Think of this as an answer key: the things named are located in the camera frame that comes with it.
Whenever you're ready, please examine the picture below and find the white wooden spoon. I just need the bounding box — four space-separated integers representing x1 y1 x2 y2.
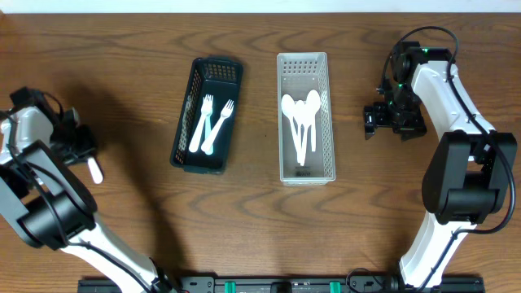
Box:
87 156 104 184

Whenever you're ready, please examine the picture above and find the white plastic spoon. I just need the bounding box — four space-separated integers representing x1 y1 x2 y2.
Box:
300 103 314 166
294 100 309 166
306 90 321 152
282 94 301 157

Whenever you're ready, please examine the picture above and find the mint green fork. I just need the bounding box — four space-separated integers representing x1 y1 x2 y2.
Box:
204 115 213 155

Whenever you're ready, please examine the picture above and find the white wooden fork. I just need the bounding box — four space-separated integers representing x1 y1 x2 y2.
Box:
201 99 234 152
189 94 213 153

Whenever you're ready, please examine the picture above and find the black perforated plastic basket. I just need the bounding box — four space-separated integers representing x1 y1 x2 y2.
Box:
170 56 243 174

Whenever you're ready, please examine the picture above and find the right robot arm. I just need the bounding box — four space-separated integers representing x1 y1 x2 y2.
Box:
364 41 517 292

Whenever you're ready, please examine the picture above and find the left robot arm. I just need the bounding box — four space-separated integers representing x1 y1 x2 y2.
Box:
1 87 181 292

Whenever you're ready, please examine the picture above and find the clear perforated plastic basket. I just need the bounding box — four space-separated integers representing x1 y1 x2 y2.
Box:
277 52 336 186

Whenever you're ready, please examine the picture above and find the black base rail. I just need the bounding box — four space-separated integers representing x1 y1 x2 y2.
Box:
77 274 485 293

